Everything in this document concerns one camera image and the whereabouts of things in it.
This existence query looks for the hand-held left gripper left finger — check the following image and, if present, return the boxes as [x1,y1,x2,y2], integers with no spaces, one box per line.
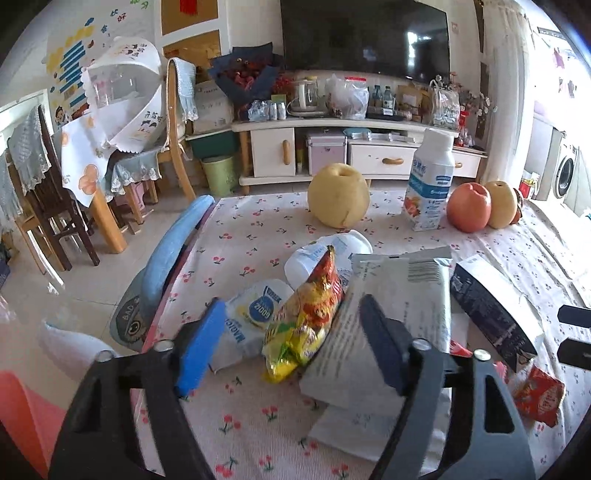
[48,298,227,480]

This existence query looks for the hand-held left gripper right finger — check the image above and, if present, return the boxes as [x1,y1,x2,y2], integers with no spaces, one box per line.
[359,294,536,480]

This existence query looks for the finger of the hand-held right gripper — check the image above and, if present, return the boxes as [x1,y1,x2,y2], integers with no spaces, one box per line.
[557,338,591,365]
[557,305,591,328]

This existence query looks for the long grey-white wrapper packet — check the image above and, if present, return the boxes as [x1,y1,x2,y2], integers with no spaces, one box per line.
[299,253,454,409]

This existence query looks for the white packet with blue circle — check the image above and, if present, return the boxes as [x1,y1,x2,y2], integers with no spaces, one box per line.
[209,278,295,371]

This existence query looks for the red milk tea packet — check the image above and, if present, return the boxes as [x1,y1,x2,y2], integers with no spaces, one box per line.
[512,362,566,428]

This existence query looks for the white and navy milk carton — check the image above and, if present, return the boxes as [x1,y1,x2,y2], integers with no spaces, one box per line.
[449,254,546,374]

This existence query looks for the yellow snack packet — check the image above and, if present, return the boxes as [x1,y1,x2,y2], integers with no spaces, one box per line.
[262,244,346,385]

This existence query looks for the pink plastic bin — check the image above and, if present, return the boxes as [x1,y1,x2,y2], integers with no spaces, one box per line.
[0,370,66,478]

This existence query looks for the blue chair cushion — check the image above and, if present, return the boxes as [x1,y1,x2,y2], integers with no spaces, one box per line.
[109,195,216,354]

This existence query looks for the small white blue-label bottle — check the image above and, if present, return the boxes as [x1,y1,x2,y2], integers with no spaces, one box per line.
[284,230,372,296]

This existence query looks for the cherry print tablecloth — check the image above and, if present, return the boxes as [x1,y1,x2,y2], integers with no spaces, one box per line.
[129,189,591,480]

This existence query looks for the small yellow pear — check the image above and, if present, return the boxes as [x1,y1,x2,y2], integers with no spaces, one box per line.
[484,180,519,230]

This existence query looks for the white washing machine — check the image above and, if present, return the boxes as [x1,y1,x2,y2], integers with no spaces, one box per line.
[551,143,580,199]

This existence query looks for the red apple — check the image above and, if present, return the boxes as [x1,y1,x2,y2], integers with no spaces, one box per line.
[446,182,493,233]

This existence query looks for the large yellow pear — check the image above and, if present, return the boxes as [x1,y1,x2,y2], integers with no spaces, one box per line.
[307,163,371,228]

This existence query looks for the white yogurt drink bottle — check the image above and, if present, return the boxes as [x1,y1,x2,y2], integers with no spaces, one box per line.
[404,128,456,232]

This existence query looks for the green waste bin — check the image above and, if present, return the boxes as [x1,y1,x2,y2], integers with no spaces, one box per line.
[201,155,234,197]

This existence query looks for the light wooden chair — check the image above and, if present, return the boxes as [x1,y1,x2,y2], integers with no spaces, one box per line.
[157,58,199,201]

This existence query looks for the green lace cloth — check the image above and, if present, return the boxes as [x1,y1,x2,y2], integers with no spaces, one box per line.
[108,148,162,197]

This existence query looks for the dark wooden chair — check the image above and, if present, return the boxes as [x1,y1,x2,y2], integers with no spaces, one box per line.
[7,105,100,273]

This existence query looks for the pink storage box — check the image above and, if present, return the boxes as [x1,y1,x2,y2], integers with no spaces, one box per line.
[306,131,348,176]

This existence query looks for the dark green crate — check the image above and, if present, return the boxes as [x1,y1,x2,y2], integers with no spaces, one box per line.
[189,131,241,160]

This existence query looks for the white tv cabinet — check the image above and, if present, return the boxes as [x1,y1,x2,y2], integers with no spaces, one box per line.
[231,117,488,186]

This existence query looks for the orange print tablecloth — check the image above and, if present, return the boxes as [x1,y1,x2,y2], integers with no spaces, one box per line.
[60,115,112,208]

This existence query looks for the artificial flowers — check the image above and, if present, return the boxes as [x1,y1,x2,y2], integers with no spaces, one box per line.
[457,88,492,139]

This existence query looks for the white cardboard box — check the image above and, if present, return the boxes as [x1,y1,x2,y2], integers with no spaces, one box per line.
[194,80,234,134]

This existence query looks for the brown paper bag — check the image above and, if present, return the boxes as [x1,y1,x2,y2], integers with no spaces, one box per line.
[396,85,432,121]

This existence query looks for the pack of small bottles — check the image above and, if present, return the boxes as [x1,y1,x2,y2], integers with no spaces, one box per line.
[247,99,289,121]

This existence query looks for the clear printed bag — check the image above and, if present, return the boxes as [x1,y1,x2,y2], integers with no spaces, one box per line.
[429,79,461,130]

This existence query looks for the clear plastic bag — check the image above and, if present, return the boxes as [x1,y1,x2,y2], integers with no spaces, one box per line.
[325,76,370,120]

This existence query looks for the pale blue lace chair cover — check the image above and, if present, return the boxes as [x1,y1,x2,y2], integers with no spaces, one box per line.
[168,58,198,123]

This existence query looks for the glass kettle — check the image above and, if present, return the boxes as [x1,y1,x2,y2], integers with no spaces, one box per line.
[287,76,328,116]

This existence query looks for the white mesh food cover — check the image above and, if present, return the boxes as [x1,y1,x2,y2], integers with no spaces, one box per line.
[82,37,168,153]

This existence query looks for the grey lace chair cover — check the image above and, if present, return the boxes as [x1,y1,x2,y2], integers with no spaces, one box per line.
[7,107,52,190]

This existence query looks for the red flower bouquet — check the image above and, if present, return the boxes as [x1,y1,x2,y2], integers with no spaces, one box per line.
[208,42,283,106]

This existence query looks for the black television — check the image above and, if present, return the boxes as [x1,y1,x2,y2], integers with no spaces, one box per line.
[280,0,451,84]

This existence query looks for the colourful wall stickers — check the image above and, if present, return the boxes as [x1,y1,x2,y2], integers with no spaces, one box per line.
[46,16,100,125]

